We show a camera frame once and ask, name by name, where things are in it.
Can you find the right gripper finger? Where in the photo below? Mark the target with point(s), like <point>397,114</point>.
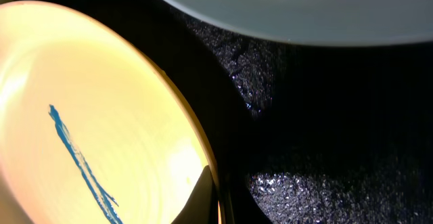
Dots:
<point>201,206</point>

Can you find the yellow plate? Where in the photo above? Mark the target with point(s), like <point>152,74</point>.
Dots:
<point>92,131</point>

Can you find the light green plate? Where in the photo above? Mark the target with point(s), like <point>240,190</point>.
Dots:
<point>319,22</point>

